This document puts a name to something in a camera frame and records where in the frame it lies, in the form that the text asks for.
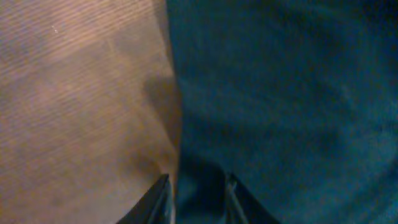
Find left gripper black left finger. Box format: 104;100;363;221
116;174;173;224

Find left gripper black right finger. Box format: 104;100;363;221
224;173;280;224

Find black t-shirt with white logo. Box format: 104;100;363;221
167;0;397;223

